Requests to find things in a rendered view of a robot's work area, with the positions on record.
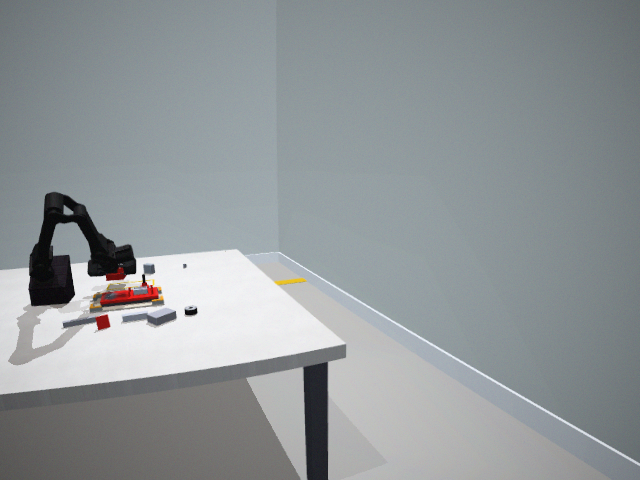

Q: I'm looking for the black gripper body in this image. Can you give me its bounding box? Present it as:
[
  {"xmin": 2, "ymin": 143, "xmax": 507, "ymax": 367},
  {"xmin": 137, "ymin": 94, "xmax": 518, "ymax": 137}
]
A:
[{"xmin": 87, "ymin": 258, "xmax": 137, "ymax": 277}]

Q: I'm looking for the red square block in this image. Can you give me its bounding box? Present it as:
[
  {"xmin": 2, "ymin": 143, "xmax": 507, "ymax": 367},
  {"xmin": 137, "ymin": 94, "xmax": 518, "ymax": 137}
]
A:
[{"xmin": 96, "ymin": 315, "xmax": 111, "ymax": 330}]

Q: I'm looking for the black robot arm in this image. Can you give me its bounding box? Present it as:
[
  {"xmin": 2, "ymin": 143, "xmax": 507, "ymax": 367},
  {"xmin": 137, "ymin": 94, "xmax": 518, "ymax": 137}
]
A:
[{"xmin": 29, "ymin": 192, "xmax": 134, "ymax": 285}]

